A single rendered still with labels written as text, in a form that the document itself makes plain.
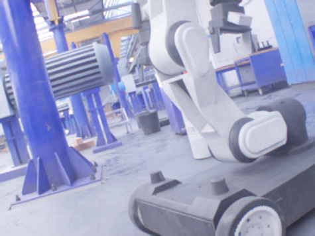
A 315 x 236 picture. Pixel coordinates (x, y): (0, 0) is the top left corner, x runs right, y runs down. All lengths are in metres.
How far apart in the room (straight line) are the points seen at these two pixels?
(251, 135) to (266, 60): 5.35
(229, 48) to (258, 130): 6.33
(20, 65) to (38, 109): 0.38
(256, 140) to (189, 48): 0.34
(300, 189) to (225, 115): 0.32
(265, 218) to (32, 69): 2.29
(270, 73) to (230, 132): 5.34
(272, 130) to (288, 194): 0.23
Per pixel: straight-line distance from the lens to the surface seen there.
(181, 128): 3.85
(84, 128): 8.29
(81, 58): 4.82
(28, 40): 2.91
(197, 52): 1.00
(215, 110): 1.06
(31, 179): 2.94
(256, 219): 0.88
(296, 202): 1.05
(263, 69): 6.35
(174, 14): 1.06
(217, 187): 0.89
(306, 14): 5.13
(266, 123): 1.13
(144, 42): 1.28
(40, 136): 2.81
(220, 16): 0.90
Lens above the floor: 0.49
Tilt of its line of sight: 4 degrees down
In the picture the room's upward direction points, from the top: 16 degrees counter-clockwise
